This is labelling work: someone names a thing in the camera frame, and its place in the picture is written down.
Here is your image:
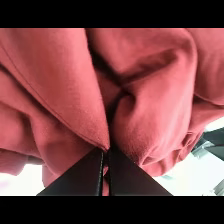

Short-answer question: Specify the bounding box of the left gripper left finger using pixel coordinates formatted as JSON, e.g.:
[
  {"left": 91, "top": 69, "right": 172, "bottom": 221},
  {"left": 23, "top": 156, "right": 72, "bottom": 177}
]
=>
[{"left": 37, "top": 147, "right": 105, "bottom": 197}]

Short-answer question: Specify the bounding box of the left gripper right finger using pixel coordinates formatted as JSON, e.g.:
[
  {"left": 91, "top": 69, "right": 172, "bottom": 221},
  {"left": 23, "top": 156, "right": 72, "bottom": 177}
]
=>
[{"left": 107, "top": 145, "right": 173, "bottom": 197}]

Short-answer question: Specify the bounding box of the red T-shirt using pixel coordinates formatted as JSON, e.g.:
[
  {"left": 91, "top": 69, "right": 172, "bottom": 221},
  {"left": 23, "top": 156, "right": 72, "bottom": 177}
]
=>
[{"left": 0, "top": 27, "right": 224, "bottom": 197}]

